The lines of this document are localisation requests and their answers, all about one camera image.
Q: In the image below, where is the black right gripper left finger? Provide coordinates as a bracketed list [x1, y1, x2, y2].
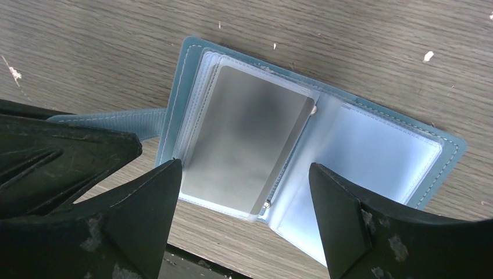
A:
[1, 159, 182, 278]

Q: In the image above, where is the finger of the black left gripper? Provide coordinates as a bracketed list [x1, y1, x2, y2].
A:
[1, 100, 142, 219]

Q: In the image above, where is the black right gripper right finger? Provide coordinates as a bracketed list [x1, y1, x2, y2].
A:
[309, 163, 492, 278]

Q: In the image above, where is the blue leather card holder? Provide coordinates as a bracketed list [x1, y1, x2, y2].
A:
[50, 37, 467, 264]

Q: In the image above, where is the silver credit card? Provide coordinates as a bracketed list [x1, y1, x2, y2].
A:
[181, 63, 316, 219]

